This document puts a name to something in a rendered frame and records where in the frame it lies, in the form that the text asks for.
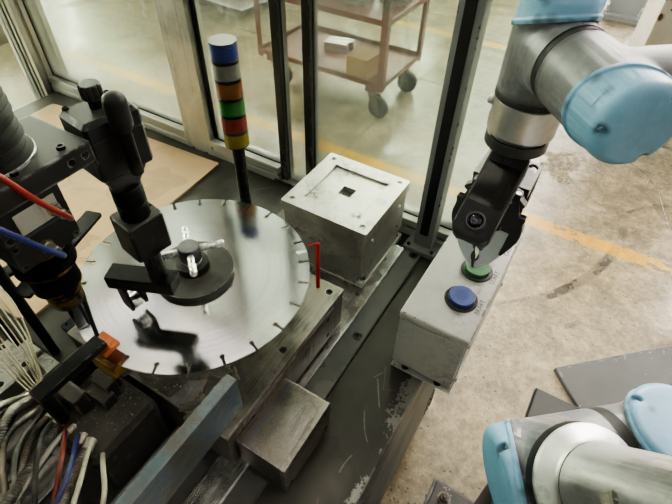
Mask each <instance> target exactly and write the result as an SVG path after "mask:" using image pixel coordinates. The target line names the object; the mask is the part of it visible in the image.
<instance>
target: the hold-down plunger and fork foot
mask: <svg viewBox="0 0 672 504"><path fill-rule="evenodd" d="M143 264H144V266H136V265H127V264H118V263H112V265H111V266H110V268H109V270H108V271H107V273H106V274H105V276H104V280H105V282H106V284H107V286H108V288H112V289H117V290H118V292H119V294H120V297H121V299H122V301H123V303H124V304H125V305H126V306H127V307H128V308H129V309H131V310H132V311H135V310H136V308H135V306H134V304H133V302H132V299H131V297H130V295H129V293H128V291H127V290H129V291H136V292H137V293H139V295H140V296H141V297H142V299H143V300H144V301H145V302H148V301H149V299H148V296H147V294H146V293H155V294H163V295H172V296H174V294H175V292H176V290H177V288H178V286H179V284H180V281H181V279H180V276H179V272H178V270H172V269H166V267H165V264H164V261H163V258H162V255H161V252H160V253H159V254H158V255H156V256H154V257H152V258H150V259H148V260H147V261H145V262H144V263H143Z"/></svg>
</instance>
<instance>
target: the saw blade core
mask: <svg viewBox="0 0 672 504"><path fill-rule="evenodd" d="M224 202H225V199H201V205H200V206H198V205H199V200H191V201H185V202H179V203H175V207H176V210H174V207H173V204H171V205H167V206H164V207H161V208H158V209H160V210H161V211H162V212H163V215H164V218H165V221H166V224H167V228H168V231H169V234H170V237H171V240H172V244H171V245H170V246H169V247H167V248H165V249H164V250H162V251H161V253H162V252H167V251H169V250H171V249H172V248H174V247H176V246H178V244H179V243H180V242H182V241H183V236H182V231H181V228H182V227H183V226H187V227H188V229H189V234H190V238H191V239H193V240H196V241H209V242H213V241H217V240H224V244H225V245H224V246H223V247H224V248H226V249H227V250H228V251H229V253H230V254H231V256H232V258H233V262H234V275H233V277H232V280H231V281H230V283H229V284H228V285H227V287H226V288H225V289H224V290H222V291H221V292H220V293H218V294H217V295H215V296H213V297H211V298H209V299H206V300H203V301H199V302H192V303H183V302H177V301H173V300H171V299H169V298H167V297H165V296H164V295H163V294H155V293H146V294H147V296H148V299H149V301H148V302H145V301H144V303H143V304H142V305H141V306H140V307H138V308H136V310H135V311H132V310H131V309H129V308H128V307H127V306H126V305H125V304H124V303H123V301H122V299H121V297H120V294H119V292H118V290H117V289H112V288H108V286H107V284H106V282H105V280H104V276H105V274H106V273H107V271H108V270H109V268H110V266H111V265H112V263H118V264H127V265H136V266H144V264H143V263H139V262H138V261H137V260H136V259H134V258H133V257H132V256H131V255H129V254H128V253H127V252H126V251H125V250H123V249H122V247H121V244H120V242H119V240H118V237H117V235H116V233H115V231H114V232H113V233H111V234H110V235H109V236H108V237H106V238H105V239H104V240H103V242H104V243H102V242H101V243H100V244H99V245H98V246H97V247H96V248H95V249H94V250H93V252H92V253H91V254H90V255H89V257H88V258H87V260H86V262H91V263H84V264H83V266H82V268H81V272H82V280H81V285H82V287H83V289H84V291H85V295H86V298H87V302H88V304H89V307H90V311H91V314H92V317H93V319H94V322H95V324H96V327H97V329H98V332H99V333H101V332H102V331H104V332H106V333H108V334H109V335H111V336H112V337H114V338H115V339H117V340H119V341H120V343H121V345H120V346H119V347H118V348H116V349H115V350H114V351H113V352H112V353H111V354H110V355H109V356H108V357H107V358H105V357H104V359H106V360H108V361H110V362H111V363H113V364H115V365H118V366H121V364H122V363H123V362H124V361H125V358H126V357H127V356H130V358H129V359H127V360H126V361H125V362H124V364H123V365H122V366H121V367H123V368H125V369H128V370H132V371H135V372H140V373H145V374H151V375H152V373H153V371H154V369H155V364H156V363H159V365H158V366H157V368H156V370H155V372H154V375H165V376H174V375H188V366H187V365H188V363H192V365H191V366H190V374H195V373H201V372H206V371H210V370H214V369H217V368H220V367H223V366H224V365H223V362H222V359H221V358H220V356H222V355H223V356H224V360H225V363H226V365H229V364H232V363H234V362H236V361H239V360H241V359H243V358H245V357H247V356H249V355H251V354H252V353H254V352H256V350H255V348H254V347H253V346H252V345H250V344H249V343H250V342H254V345H255V347H256V348H257V349H258V350H259V349H260V348H262V347H263V346H265V345H266V344H268V343H269V342H270V341H272V340H273V339H274V338H275V337H276V336H277V335H279V334H280V333H281V332H282V330H281V329H279V328H278V327H276V326H273V324H277V326H279V327H280V328H282V329H283V330H284V329H285V328H286V326H287V325H288V324H289V323H290V322H291V320H292V319H293V318H294V316H295V315H296V314H297V312H298V310H299V309H300V307H301V305H302V303H303V301H304V299H305V296H306V293H307V290H308V286H309V284H304V283H309V280H310V263H309V262H308V261H309V257H308V253H307V252H306V253H300V254H297V252H296V251H301V250H306V248H305V245H304V243H303V242H302V240H301V238H300V237H299V235H298V234H297V232H296V231H295V230H294V229H293V228H292V227H291V226H289V224H288V223H287V222H286V221H284V220H283V219H282V218H280V217H279V216H277V215H275V214H274V213H271V212H270V211H268V210H266V209H263V208H261V207H258V206H255V205H252V204H251V205H250V206H249V203H245V202H240V201H234V200H226V203H225V205H224ZM223 205H224V206H223ZM248 206H249V207H248ZM247 207H248V209H247V210H245V209H246V208H247ZM269 214H270V215H269ZM268 215H269V216H268ZM266 216H268V217H267V218H265V217H266ZM287 226H288V227H287ZM285 227H286V228H285ZM282 228H285V229H284V230H282ZM300 242H301V243H300ZM105 243H107V244H110V245H107V244H105ZM294 243H295V244H296V243H298V244H296V245H293V244H294ZM306 251H307V250H306ZM93 262H96V263H95V264H92V263H93ZM299 262H302V263H299ZM298 282H302V283H301V284H298ZM84 283H86V284H85V285H83V284H84ZM290 303H293V304H294V305H297V306H300V307H297V306H294V305H289V304H290ZM72 312H73V317H74V321H75V324H76V326H77V328H78V330H79V332H80V334H81V336H82V337H83V339H84V340H85V341H86V342H87V341H88V340H89V339H90V338H92V337H93V336H94V333H93V330H92V328H91V327H89V328H88V327H87V326H88V325H90V324H87V322H86V320H85V318H84V317H83V315H82V313H81V312H80V310H79V308H78V307H77V308H75V309H73V310H72ZM86 327H87V328H86ZM84 328H85V329H84ZM82 329H83V330H82ZM80 330H81V331H80Z"/></svg>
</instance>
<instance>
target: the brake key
mask: <svg viewBox="0 0 672 504"><path fill-rule="evenodd" d="M475 299H476V297H475V294H474V292H473V291H472V290H471V289H470V288H468V287H465V286H455V287H453V288H451V289H450V291H449V294H448V300H449V302H450V303H451V304H452V305H453V306H455V307H457V308H460V309H468V308H471V307H472V306H473V305H474V302H475Z"/></svg>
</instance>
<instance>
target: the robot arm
mask: <svg viewBox="0 0 672 504"><path fill-rule="evenodd" d="M606 2H607V0H520V2H519V5H518V8H517V12H516V15H515V18H514V19H513V20H512V21H511V25H512V28H511V32H510V36H509V40H508V43H507V47H506V51H505V54H504V58H503V62H502V66H501V69H500V73H499V77H498V80H497V84H496V88H495V93H494V95H493V94H490V95H489V96H488V98H487V102H488V103H490V104H492V107H491V109H490V111H489V115H488V119H487V127H486V131H485V135H484V141H485V143H486V145H487V146H488V147H489V148H490V149H489V151H488V152H487V154H486V155H485V156H484V158H483V159H482V160H481V162H480V163H479V165H478V166H477V167H476V169H475V170H474V172H473V178H472V180H469V181H467V182H466V184H465V185H464V187H465V188H466V189H467V191H466V192H465V193H463V192H459V193H458V195H457V200H456V203H455V205H454V207H453V210H452V232H453V235H454V236H455V237H456V238H457V241H458V245H459V248H460V250H461V253H462V255H463V257H464V259H465V261H466V262H467V264H468V266H469V267H473V268H474V269H477V268H480V267H483V266H485V265H487V264H489V263H491V262H492V261H494V260H495V259H497V258H498V257H499V256H501V255H503V254H504V253H505V252H506V251H508V250H509V249H510V248H511V247H513V246H514V245H515V244H516V243H517V241H518V240H519V238H520V236H521V234H522V232H523V230H524V227H525V224H524V223H525V221H526V220H527V218H528V216H526V215H523V214H521V213H522V212H523V210H524V208H525V207H526V206H527V204H528V202H529V200H530V198H531V196H532V194H533V191H534V189H535V186H536V184H537V181H538V179H539V176H540V174H541V171H542V168H543V165H540V164H537V163H534V162H532V161H531V159H535V158H538V157H541V156H542V155H544V154H545V153H546V151H547V148H548V146H549V143H550V141H552V140H553V139H554V137H555V134H556V132H557V129H558V127H559V124H561V125H562V126H563V128H564V130H565V131H566V133H567V135H568V136H569V137H570V138H571V139H572V140H573V141H574V142H575V143H576V144H578V145H580V146H581V147H583V148H585V149H586V150H587V151H588V152H589V153H590V154H591V155H592V156H593V157H594V158H596V159H597V160H599V161H601V162H604V163H607V164H613V165H621V164H628V163H632V162H635V161H636V160H637V159H638V158H639V157H641V156H643V155H646V156H649V155H651V154H652V153H654V152H655V151H657V150H658V149H660V148H661V147H662V146H663V145H665V144H666V143H667V142H668V141H669V140H670V139H671V138H672V44H668V45H650V46H627V45H624V44H622V43H620V42H619V41H618V40H616V39H615V38H613V37H612V36H611V35H609V34H608V33H607V32H605V31H604V30H603V29H602V28H600V27H599V26H598V24H599V22H600V20H602V19H603V17H604V15H603V11H604V8H605V5H606ZM530 168H536V169H537V172H536V173H535V172H534V170H531V169H530ZM476 246H477V247H479V248H481V249H480V251H479V255H478V256H477V257H476V254H475V248H476ZM475 257H476V259H475ZM482 453H483V462H484V468H485V473H486V478H487V482H488V486H489V490H490V493H491V496H492V499H493V502H494V504H672V386H670V385H667V384H661V383H648V384H644V385H641V386H639V387H638V388H636V389H633V390H631V391H630V392H629V393H628V394H627V396H626V397H625V400H623V401H621V402H618V403H615V404H609V405H603V406H597V407H591V408H583V409H576V410H570V411H564V412H558V413H551V414H545V415H539V416H533V417H526V418H520V419H514V420H510V419H505V421H503V422H498V423H493V424H491V425H489V426H488V427H487V428H486V429H485V431H484V434H483V439H482Z"/></svg>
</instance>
